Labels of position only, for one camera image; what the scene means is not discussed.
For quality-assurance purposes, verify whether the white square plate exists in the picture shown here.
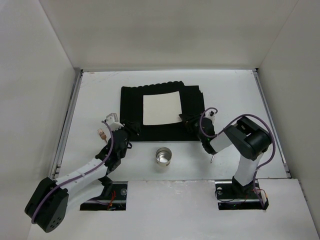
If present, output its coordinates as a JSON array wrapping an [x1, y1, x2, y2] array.
[[142, 91, 182, 126]]

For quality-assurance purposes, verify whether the silver metal cup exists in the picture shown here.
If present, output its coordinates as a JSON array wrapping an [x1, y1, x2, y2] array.
[[154, 147, 172, 173]]

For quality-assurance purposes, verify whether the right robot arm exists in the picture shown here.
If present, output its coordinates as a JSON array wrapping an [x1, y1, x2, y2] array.
[[179, 113, 274, 194]]

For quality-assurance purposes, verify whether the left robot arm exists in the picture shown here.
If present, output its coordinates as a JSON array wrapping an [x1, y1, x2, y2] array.
[[24, 119, 141, 233]]

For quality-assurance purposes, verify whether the copper fork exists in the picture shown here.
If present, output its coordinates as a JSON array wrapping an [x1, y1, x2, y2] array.
[[97, 128, 108, 143]]

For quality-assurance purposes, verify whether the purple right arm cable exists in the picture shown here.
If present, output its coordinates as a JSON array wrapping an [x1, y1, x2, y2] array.
[[198, 107, 277, 208]]

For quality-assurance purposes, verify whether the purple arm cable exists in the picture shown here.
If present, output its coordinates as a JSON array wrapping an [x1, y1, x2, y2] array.
[[31, 120, 118, 225], [198, 107, 277, 208]]

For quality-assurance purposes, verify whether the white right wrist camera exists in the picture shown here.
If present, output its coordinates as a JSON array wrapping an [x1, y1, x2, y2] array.
[[204, 110, 216, 124]]

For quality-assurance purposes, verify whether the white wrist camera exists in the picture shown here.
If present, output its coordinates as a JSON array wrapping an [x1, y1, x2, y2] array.
[[204, 110, 216, 124], [104, 113, 124, 132]]

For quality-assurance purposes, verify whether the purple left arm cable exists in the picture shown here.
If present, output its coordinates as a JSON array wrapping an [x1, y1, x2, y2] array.
[[31, 120, 118, 225]]

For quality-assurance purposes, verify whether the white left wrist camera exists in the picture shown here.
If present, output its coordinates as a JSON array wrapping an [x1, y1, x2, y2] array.
[[104, 113, 124, 132]]

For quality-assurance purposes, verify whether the left aluminium table rail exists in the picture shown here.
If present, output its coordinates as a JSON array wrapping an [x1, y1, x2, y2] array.
[[48, 67, 84, 179]]

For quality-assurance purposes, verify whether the aluminium table rail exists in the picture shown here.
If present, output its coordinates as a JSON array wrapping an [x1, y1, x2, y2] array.
[[48, 67, 84, 179], [252, 68, 292, 179]]

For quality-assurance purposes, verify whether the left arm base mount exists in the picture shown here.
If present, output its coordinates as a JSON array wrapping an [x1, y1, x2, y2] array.
[[79, 176, 128, 211]]

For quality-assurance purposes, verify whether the right aluminium table rail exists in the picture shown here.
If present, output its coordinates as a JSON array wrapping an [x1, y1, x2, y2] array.
[[252, 68, 292, 179]]

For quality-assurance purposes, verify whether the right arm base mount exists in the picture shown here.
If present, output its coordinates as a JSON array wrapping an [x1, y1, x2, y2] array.
[[214, 180, 269, 211]]

